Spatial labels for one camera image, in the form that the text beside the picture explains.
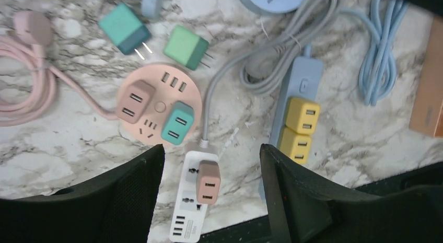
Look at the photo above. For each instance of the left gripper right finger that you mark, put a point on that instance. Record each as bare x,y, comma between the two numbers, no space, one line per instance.
304,206

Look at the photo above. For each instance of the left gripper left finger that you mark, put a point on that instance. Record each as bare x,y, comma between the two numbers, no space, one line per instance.
115,206

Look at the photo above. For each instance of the yellow charger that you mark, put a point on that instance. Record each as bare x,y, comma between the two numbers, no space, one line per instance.
295,146

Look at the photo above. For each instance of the yellow charger plug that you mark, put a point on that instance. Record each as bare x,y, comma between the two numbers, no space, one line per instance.
302,115

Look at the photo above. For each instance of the pink charger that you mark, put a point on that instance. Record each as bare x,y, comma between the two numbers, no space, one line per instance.
208,182

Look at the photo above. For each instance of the teal charger plug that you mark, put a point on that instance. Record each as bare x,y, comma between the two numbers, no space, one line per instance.
178,123
125,30

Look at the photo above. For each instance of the pink charger plug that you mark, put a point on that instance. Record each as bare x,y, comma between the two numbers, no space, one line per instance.
135,99

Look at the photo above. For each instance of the green charger plug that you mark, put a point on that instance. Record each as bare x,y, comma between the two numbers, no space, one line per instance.
186,47

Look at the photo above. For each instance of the white power strip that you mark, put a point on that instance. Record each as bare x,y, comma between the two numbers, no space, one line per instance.
189,215

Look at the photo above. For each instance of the blue long power strip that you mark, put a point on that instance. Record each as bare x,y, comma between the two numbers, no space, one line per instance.
301,80

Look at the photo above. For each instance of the pink round power strip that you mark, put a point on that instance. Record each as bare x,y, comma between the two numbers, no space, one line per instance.
172,84

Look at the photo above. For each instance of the orange plastic file rack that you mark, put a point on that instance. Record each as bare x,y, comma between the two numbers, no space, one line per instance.
426,116

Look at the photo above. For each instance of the blue round power strip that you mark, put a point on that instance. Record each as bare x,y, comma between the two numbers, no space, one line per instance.
271,7

